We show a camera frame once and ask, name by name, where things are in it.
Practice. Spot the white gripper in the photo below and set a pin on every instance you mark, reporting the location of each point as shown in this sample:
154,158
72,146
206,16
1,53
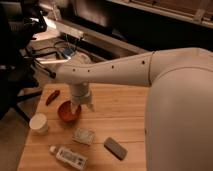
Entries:
81,95

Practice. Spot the orange bowl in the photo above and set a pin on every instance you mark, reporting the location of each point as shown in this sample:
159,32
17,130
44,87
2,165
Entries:
64,112

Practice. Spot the white cup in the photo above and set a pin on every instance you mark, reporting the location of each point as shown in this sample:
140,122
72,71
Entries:
39,123

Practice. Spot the black office chair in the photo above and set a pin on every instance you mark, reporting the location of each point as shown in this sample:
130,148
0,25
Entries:
16,72

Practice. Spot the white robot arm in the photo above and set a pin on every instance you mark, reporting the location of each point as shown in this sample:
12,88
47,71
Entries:
179,108

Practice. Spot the red chili pepper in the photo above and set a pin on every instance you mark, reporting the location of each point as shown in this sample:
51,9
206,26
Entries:
52,97

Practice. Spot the white sponge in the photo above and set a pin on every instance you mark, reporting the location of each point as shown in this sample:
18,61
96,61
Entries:
84,136

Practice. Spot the grey eraser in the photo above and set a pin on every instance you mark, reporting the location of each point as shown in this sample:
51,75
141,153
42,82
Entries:
115,148

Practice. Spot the clear plastic bottle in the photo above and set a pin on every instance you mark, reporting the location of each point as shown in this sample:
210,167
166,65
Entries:
69,157

